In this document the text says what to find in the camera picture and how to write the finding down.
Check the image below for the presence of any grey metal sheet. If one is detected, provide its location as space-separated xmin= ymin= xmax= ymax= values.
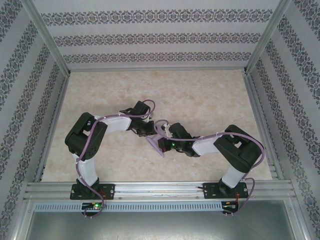
xmin=23 ymin=211 xmax=306 ymax=240

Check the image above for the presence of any grey wall base strip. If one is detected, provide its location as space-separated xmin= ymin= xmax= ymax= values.
xmin=68 ymin=67 xmax=247 ymax=73

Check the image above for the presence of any aluminium mounting rail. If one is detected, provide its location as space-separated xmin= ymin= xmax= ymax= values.
xmin=23 ymin=181 xmax=297 ymax=201

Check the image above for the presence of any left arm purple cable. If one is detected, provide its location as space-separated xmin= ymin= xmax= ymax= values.
xmin=74 ymin=99 xmax=158 ymax=220

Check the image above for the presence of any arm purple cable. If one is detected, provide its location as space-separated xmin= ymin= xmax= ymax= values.
xmin=74 ymin=99 xmax=158 ymax=220
xmin=154 ymin=119 xmax=266 ymax=219

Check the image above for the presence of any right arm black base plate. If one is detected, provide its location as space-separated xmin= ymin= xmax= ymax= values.
xmin=202 ymin=182 xmax=250 ymax=200

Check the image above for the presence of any grey slotted cable duct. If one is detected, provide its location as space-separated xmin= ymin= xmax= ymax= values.
xmin=33 ymin=201 xmax=223 ymax=212

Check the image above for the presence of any aluminium table side rail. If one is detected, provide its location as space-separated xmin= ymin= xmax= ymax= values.
xmin=243 ymin=73 xmax=285 ymax=181
xmin=34 ymin=74 xmax=71 ymax=182

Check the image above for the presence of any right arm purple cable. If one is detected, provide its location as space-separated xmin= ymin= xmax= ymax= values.
xmin=154 ymin=119 xmax=266 ymax=219

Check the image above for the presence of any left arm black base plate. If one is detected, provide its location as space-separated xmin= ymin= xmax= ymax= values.
xmin=69 ymin=183 xmax=116 ymax=201

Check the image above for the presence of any aluminium frame post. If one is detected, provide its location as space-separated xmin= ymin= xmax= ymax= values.
xmin=243 ymin=0 xmax=293 ymax=75
xmin=23 ymin=0 xmax=72 ymax=76

